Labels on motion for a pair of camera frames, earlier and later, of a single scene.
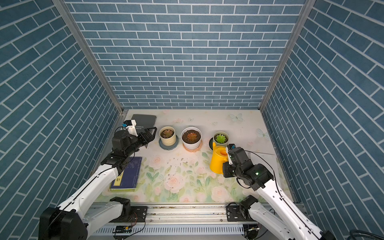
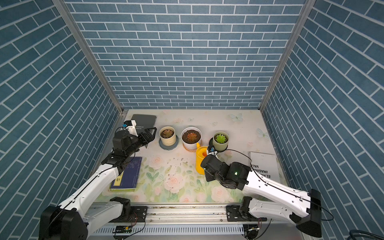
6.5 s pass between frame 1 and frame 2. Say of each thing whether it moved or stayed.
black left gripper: stayed
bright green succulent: stayed
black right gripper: moved
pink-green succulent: stayed
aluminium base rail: stayed
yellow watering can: moved
